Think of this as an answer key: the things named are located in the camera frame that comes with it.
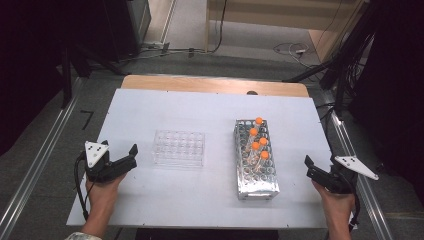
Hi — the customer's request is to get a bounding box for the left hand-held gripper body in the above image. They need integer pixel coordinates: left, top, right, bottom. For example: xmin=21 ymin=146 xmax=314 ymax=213
xmin=83 ymin=140 xmax=138 ymax=184

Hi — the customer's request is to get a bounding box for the person's left hand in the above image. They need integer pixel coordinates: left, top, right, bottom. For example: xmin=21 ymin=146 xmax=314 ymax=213
xmin=85 ymin=173 xmax=128 ymax=215

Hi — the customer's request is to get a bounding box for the black hanging cable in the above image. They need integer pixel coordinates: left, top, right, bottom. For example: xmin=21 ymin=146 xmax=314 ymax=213
xmin=211 ymin=0 xmax=228 ymax=54

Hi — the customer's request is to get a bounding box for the white coiled floor cable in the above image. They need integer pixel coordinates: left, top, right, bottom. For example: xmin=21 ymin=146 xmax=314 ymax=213
xmin=273 ymin=42 xmax=313 ymax=68

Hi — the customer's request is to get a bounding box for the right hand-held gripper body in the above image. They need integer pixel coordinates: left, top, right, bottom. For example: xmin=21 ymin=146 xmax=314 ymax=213
xmin=328 ymin=155 xmax=380 ymax=195

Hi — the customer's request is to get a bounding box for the right hand-held gripper cable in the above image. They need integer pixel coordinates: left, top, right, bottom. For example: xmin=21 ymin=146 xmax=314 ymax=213
xmin=346 ymin=179 xmax=362 ymax=233

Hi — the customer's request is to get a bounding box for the left hand-held gripper cable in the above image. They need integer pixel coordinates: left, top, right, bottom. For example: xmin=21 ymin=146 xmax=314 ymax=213
xmin=73 ymin=151 xmax=98 ymax=222

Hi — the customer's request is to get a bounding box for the hand-held gripper cable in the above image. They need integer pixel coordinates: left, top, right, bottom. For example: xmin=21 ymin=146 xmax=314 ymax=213
xmin=73 ymin=151 xmax=98 ymax=222
xmin=346 ymin=179 xmax=362 ymax=233

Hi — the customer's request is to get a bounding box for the person's right hand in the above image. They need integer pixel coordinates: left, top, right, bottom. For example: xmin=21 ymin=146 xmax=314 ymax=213
xmin=311 ymin=179 xmax=356 ymax=218

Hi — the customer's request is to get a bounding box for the black cabinet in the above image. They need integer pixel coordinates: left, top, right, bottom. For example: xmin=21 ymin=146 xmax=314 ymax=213
xmin=103 ymin=0 xmax=152 ymax=63

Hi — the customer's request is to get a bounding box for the metal test tube rack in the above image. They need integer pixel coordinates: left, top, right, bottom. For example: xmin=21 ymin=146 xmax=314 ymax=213
xmin=233 ymin=118 xmax=281 ymax=201

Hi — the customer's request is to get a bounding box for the metal floor rail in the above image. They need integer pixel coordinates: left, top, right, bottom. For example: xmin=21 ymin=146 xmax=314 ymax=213
xmin=0 ymin=77 xmax=84 ymax=240
xmin=328 ymin=99 xmax=394 ymax=240

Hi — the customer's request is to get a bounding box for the black stand leg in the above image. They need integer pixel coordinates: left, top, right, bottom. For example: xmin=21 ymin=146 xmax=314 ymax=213
xmin=59 ymin=46 xmax=73 ymax=110

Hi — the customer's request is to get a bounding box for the clear plastic well plate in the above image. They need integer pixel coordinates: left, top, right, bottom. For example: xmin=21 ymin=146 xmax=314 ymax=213
xmin=153 ymin=129 xmax=206 ymax=168

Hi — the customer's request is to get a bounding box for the grey floor cable with plugs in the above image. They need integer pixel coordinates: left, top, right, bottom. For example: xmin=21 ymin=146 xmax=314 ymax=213
xmin=138 ymin=41 xmax=209 ymax=59

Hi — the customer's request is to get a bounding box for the black stand with cables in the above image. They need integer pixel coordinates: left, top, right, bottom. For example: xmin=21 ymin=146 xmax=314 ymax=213
xmin=283 ymin=0 xmax=379 ymax=116

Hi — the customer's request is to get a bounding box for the light wooden furniture frame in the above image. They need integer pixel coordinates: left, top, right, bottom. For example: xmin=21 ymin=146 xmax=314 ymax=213
xmin=204 ymin=0 xmax=368 ymax=63

